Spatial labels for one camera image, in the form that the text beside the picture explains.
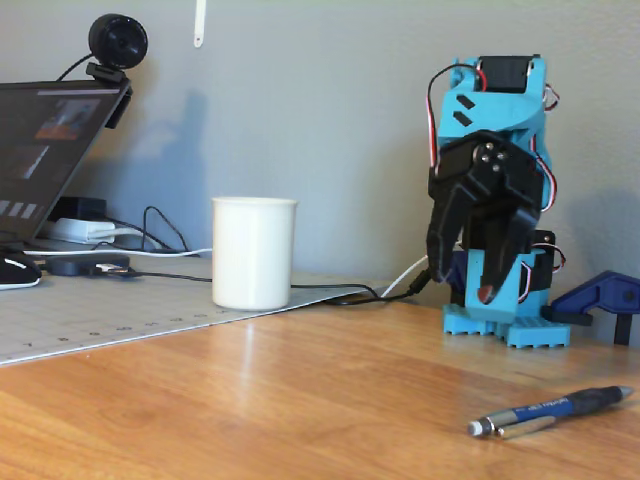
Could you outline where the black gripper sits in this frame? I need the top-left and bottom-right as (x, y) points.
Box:
(425, 129), (545, 305)

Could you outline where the blue and silver pen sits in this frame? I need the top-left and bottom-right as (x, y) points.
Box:
(467, 384), (636, 441)

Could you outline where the white ceramic mug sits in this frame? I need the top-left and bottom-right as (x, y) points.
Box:
(210, 196), (299, 312)

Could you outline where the dark blue table clamp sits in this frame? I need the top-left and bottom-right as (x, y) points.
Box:
(539, 269), (640, 346)

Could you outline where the grey gridded cutting mat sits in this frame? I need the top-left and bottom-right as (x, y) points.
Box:
(0, 257), (396, 369)

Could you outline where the white blind wand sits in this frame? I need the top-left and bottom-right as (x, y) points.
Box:
(193, 0), (207, 49)

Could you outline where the black power adapter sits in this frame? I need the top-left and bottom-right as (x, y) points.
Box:
(58, 196), (108, 221)

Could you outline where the white power adapter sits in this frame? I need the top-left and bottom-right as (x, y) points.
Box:
(47, 217), (117, 245)

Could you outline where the dark grey usb hub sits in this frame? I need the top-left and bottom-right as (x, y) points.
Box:
(45, 253), (132, 277)

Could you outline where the black round webcam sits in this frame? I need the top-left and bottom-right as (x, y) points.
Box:
(85, 13), (150, 129)

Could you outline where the black and white mouse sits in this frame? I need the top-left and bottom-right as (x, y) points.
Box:
(0, 252), (44, 291)

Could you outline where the white robot usb cable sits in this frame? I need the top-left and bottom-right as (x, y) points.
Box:
(378, 253), (431, 300)

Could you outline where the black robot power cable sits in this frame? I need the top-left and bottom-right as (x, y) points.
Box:
(124, 268), (431, 307)

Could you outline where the looped thin black cable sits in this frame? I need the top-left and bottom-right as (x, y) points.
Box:
(142, 204), (191, 252)

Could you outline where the long white desk cable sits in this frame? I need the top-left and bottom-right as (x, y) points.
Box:
(22, 227), (215, 259)

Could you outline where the thin black webcam cable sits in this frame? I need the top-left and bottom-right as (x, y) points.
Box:
(55, 53), (96, 82)

